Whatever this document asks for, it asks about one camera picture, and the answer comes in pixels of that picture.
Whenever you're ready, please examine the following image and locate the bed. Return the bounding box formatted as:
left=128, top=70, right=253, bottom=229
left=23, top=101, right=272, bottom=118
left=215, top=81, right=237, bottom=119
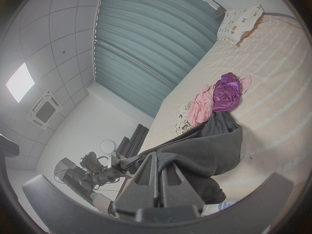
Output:
left=138, top=0, right=311, bottom=216

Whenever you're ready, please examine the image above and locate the white round lamp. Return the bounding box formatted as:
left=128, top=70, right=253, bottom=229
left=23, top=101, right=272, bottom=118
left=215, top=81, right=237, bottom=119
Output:
left=100, top=139, right=115, bottom=155

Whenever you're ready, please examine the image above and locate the ceiling light panel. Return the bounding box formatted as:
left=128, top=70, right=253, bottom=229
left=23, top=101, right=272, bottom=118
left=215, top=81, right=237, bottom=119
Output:
left=6, top=62, right=35, bottom=103

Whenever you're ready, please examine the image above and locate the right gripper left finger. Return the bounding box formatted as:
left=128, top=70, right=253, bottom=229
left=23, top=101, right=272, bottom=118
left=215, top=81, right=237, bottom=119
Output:
left=113, top=152, right=160, bottom=213

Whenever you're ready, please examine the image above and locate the grey bedside table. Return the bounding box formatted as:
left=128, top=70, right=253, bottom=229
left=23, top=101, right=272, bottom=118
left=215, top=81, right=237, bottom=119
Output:
left=215, top=7, right=226, bottom=21

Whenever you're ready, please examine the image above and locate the white printed pyjama top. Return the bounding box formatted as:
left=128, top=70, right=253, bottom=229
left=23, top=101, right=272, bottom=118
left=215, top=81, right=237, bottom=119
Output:
left=174, top=101, right=203, bottom=137

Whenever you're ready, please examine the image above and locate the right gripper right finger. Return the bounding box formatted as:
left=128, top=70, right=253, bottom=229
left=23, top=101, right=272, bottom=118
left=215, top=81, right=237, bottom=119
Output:
left=160, top=167, right=205, bottom=213

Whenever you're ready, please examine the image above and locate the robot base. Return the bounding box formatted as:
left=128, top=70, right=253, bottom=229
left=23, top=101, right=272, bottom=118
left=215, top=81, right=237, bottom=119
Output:
left=94, top=193, right=242, bottom=216

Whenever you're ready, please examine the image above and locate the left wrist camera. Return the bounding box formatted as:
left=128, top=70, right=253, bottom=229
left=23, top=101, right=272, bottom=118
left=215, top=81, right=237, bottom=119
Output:
left=110, top=154, right=128, bottom=174

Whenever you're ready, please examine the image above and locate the pink garment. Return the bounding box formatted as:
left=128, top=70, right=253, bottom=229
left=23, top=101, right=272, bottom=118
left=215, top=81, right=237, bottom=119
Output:
left=186, top=75, right=251, bottom=128

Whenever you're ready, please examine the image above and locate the blue-green curtain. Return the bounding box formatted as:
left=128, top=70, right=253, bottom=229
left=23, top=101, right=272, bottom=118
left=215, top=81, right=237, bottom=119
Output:
left=93, top=42, right=176, bottom=118
left=96, top=0, right=220, bottom=90

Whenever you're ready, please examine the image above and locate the purple garment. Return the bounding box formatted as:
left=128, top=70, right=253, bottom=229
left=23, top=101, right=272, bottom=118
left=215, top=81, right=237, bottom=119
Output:
left=212, top=73, right=242, bottom=113

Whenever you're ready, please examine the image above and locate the white printed pillow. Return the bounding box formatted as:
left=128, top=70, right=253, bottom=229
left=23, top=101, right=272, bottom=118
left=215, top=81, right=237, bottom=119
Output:
left=217, top=5, right=264, bottom=45

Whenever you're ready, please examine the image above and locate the black T-shirt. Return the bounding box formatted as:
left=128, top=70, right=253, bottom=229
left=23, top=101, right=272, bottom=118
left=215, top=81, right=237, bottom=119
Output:
left=138, top=111, right=244, bottom=205

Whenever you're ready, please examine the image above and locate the ceiling air conditioner vent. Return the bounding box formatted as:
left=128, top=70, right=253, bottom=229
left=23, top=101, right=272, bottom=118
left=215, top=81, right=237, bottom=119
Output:
left=26, top=89, right=64, bottom=131

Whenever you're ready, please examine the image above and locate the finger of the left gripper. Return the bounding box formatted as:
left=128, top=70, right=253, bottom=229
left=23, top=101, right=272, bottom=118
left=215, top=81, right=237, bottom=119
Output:
left=123, top=155, right=147, bottom=171

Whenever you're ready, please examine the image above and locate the black chest of drawers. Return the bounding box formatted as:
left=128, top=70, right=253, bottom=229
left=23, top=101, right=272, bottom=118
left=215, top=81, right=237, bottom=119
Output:
left=116, top=123, right=149, bottom=158

